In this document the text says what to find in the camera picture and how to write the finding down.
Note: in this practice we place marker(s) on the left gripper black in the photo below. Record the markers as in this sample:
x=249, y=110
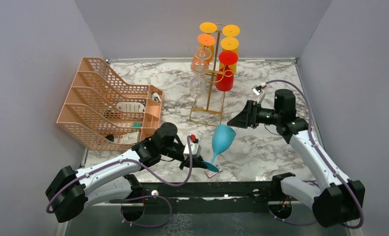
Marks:
x=197, y=162

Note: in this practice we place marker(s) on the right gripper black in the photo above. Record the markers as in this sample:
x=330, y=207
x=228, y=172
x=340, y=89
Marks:
x=248, y=117

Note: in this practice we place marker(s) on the blue wine glass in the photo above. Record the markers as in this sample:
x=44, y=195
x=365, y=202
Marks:
x=222, y=139

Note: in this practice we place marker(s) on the red wine glass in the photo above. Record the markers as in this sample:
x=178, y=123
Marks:
x=225, y=81

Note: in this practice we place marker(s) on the yellow wine glass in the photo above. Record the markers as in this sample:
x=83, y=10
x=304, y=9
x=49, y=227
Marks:
x=230, y=30
x=208, y=27
x=230, y=49

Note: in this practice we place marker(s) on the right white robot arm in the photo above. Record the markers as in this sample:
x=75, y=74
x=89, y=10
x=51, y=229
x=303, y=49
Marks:
x=336, y=199

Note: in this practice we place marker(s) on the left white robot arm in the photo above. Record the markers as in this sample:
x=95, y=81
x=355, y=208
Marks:
x=73, y=190

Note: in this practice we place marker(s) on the clear wine glass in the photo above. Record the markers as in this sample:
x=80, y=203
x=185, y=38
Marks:
x=197, y=85

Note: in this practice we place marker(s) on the orange wine glass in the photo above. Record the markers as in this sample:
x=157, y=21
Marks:
x=205, y=50

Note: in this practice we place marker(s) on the gold wine glass rack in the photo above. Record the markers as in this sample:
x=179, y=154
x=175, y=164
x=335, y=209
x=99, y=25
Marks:
x=202, y=104

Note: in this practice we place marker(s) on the small red white card box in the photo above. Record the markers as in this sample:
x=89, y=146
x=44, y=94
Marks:
x=211, y=174

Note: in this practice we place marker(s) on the peach plastic file organizer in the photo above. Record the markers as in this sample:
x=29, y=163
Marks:
x=105, y=113

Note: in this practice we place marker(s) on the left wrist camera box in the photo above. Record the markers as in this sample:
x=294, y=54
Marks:
x=192, y=147

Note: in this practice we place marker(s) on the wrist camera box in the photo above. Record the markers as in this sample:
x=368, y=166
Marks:
x=259, y=91
x=192, y=147

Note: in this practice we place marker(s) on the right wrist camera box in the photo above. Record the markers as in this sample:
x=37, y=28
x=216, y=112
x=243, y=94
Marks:
x=259, y=91

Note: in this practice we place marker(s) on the black mounting rail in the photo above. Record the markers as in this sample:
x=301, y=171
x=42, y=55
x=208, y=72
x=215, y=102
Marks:
x=208, y=197

